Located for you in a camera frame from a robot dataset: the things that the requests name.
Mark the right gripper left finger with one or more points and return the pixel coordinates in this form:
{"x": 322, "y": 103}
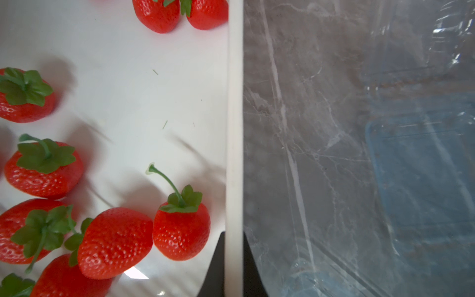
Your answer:
{"x": 213, "y": 285}

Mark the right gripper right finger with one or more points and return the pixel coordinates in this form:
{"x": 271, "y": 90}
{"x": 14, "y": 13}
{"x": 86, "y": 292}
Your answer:
{"x": 252, "y": 283}

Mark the white perforated plastic basket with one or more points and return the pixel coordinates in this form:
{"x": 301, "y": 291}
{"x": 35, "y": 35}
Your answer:
{"x": 147, "y": 113}

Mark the strawberry five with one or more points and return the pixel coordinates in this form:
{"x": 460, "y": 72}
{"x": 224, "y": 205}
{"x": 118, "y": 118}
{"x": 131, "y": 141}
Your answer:
{"x": 182, "y": 224}

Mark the strawberry six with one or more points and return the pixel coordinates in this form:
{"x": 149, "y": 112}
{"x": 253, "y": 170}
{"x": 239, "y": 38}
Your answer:
{"x": 113, "y": 242}

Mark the strawberry eight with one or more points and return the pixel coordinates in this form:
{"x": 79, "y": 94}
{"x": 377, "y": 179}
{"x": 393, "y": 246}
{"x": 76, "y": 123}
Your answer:
{"x": 58, "y": 279}

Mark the strawberry seven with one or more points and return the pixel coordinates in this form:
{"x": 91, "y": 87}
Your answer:
{"x": 32, "y": 229}

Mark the strawberry four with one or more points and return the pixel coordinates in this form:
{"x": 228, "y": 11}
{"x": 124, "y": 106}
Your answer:
{"x": 44, "y": 168}

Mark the clear plastic clamshell container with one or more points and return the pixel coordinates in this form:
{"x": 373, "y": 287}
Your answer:
{"x": 388, "y": 204}

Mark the strawberry three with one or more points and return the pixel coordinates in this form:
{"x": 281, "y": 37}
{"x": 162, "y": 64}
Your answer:
{"x": 25, "y": 96}

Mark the strawberry two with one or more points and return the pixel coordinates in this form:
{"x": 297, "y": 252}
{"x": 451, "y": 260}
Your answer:
{"x": 205, "y": 14}

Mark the strawberry one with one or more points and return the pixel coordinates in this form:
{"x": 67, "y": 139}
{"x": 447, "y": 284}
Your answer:
{"x": 159, "y": 16}

